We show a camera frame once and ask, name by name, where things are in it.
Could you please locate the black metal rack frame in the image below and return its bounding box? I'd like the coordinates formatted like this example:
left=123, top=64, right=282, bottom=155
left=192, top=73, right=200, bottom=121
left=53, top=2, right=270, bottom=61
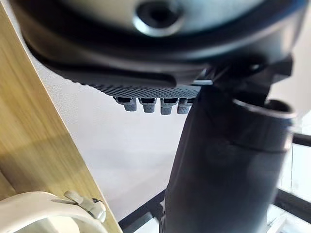
left=118, top=131, right=311, bottom=230

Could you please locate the light grey slide slipper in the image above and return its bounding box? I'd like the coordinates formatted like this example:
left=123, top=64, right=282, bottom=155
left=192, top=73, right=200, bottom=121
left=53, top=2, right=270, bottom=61
left=0, top=190, right=107, bottom=233

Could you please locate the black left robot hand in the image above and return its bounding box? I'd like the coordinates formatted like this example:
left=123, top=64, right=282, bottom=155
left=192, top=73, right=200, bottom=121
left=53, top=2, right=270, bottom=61
left=9, top=0, right=311, bottom=233

